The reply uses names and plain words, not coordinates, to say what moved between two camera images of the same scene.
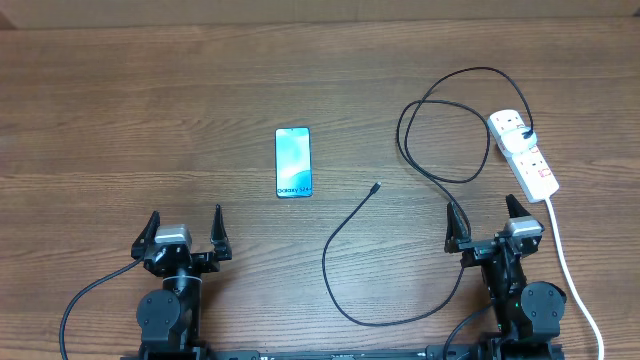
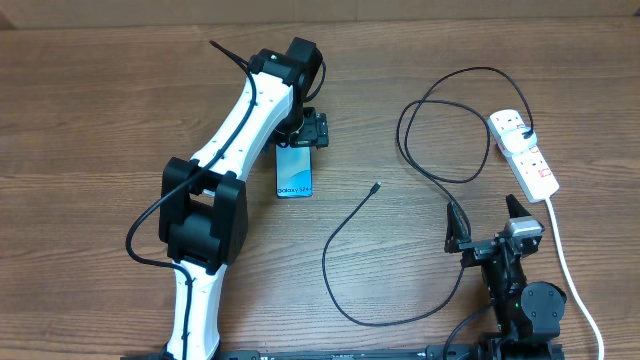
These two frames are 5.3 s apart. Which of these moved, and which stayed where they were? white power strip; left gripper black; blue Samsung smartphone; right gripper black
Moved: left gripper black
Stayed: blue Samsung smartphone; white power strip; right gripper black
